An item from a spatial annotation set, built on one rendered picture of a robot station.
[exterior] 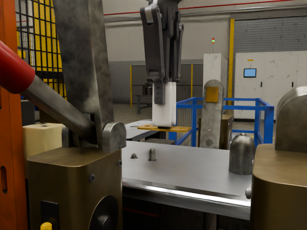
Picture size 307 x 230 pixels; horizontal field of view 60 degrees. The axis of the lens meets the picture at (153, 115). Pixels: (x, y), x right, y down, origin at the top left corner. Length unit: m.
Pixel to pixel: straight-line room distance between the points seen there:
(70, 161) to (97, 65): 0.08
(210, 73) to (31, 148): 7.90
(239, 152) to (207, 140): 0.17
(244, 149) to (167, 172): 0.10
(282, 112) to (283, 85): 8.09
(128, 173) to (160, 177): 0.04
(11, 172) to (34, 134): 0.04
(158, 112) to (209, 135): 0.13
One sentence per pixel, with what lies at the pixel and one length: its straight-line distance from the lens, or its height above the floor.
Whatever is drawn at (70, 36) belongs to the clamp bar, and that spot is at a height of 1.15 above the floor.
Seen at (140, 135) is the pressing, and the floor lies 1.00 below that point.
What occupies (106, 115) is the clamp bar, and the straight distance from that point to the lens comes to 0.25.
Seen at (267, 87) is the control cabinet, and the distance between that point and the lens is 8.21.
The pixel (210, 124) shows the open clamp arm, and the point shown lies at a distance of 0.51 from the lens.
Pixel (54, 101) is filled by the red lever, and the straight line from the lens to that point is 0.21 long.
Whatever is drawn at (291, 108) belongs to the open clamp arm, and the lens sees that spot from 0.18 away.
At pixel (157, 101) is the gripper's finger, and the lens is 0.40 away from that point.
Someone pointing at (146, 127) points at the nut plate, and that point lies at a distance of 0.43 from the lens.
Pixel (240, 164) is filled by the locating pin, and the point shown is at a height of 1.01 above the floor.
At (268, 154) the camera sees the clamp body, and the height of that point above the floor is 1.07.
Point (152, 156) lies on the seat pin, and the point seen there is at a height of 1.01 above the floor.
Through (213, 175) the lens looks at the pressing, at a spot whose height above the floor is 1.00.
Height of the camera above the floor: 1.11
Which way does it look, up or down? 7 degrees down
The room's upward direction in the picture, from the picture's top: straight up
